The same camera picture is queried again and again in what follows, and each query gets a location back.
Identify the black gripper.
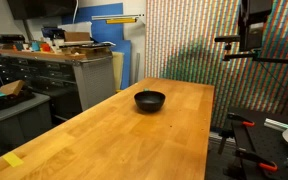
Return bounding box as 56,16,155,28
238,0,274,53

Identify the black bowl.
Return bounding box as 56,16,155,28
133,90,167,113

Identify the black perforated breadboard table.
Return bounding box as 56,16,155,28
217,106,288,180

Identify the yellow spirit level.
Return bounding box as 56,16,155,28
105,17,138,25

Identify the blue board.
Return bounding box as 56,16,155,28
61,2,132,90

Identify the beige foam board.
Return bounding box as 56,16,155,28
111,51,125,92

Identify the grey perforated metal panel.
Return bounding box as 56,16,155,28
72,55,117,112

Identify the brown cardboard box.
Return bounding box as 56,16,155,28
63,31,92,43

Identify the red small container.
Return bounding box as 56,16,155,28
39,42,52,53

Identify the teal small cup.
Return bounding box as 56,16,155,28
30,40,41,52

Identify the wooden workbench top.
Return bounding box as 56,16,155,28
0,47,87,62

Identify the dark drawer cabinet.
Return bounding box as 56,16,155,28
0,54,82,113

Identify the black flat device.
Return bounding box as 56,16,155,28
0,33,26,44

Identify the small tan cardboard box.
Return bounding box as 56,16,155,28
0,79,26,97

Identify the grey storage bin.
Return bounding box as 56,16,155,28
0,92,54,149

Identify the black flat tray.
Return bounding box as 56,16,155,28
0,89,36,116

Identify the black camera on stand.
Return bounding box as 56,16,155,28
214,34,242,44

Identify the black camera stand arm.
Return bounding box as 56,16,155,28
222,42,288,70

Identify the black clamp orange handle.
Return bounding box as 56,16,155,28
226,112,256,128
234,147,279,173

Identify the aluminium profile rail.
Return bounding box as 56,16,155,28
263,117,288,132

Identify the white wall rail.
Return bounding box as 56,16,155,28
90,13,146,21

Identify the black wall monitor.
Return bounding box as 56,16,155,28
6,0,79,21

